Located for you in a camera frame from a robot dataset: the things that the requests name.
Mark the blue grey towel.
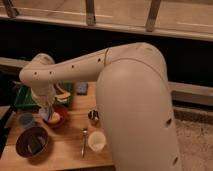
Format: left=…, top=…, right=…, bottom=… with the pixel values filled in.
left=39, top=107, right=54, bottom=121

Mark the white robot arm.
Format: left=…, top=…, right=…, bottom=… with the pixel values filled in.
left=19, top=42, right=182, bottom=171

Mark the small metal cup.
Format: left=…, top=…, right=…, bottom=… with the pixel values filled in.
left=88, top=110, right=99, bottom=125

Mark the white cup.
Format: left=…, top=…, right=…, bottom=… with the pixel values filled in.
left=88, top=131, right=106, bottom=153

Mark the blue plastic cup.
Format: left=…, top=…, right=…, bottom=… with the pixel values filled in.
left=18, top=113, right=36, bottom=129

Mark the blue sponge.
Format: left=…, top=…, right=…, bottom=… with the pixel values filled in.
left=76, top=82, right=88, bottom=95

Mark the red chili pepper toy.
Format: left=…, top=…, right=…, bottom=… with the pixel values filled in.
left=55, top=83, right=67, bottom=94

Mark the yellow banana toy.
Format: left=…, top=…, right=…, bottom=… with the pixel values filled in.
left=55, top=93, right=71, bottom=102

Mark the red bowl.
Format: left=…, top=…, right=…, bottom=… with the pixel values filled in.
left=44, top=105, right=68, bottom=129

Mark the yellow round fruit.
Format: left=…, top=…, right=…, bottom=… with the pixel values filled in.
left=48, top=112, right=60, bottom=124

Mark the metal spoon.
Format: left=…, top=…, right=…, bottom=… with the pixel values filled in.
left=81, top=128, right=88, bottom=158

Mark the green plastic tray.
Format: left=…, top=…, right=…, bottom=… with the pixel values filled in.
left=14, top=83, right=73, bottom=110

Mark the dark purple bowl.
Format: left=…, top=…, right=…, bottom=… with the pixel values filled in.
left=16, top=127, right=49, bottom=158

